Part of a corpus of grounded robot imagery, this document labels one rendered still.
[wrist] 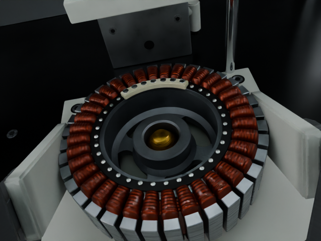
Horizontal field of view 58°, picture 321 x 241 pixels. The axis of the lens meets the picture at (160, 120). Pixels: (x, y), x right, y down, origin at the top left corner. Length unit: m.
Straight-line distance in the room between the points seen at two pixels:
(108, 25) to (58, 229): 0.16
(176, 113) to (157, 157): 0.04
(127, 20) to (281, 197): 0.17
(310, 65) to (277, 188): 0.13
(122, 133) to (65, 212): 0.06
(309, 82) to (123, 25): 0.16
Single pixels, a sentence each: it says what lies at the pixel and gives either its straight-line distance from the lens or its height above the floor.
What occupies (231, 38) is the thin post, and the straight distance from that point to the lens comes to 0.22.
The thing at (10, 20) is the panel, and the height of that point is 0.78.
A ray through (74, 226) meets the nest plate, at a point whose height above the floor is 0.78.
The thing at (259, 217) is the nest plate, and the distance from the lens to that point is 0.17.
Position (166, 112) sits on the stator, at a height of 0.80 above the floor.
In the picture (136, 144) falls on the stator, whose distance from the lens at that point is 0.16.
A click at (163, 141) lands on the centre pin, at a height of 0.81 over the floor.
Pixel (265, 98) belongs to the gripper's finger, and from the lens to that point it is 0.17.
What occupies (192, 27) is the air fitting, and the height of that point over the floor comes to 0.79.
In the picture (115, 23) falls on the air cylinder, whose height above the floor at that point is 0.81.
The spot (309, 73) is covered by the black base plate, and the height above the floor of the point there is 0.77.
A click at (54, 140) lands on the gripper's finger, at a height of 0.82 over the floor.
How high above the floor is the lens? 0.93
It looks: 48 degrees down
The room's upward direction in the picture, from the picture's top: 12 degrees counter-clockwise
